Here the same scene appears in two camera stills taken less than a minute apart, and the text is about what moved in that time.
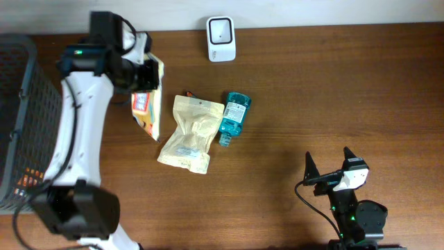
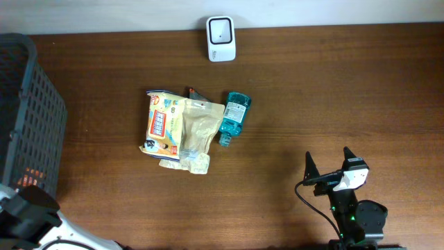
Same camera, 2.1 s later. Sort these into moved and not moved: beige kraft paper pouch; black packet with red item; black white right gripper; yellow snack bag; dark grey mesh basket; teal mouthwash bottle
Moved: black packet with red item; yellow snack bag
Not moved: teal mouthwash bottle; beige kraft paper pouch; black white right gripper; dark grey mesh basket
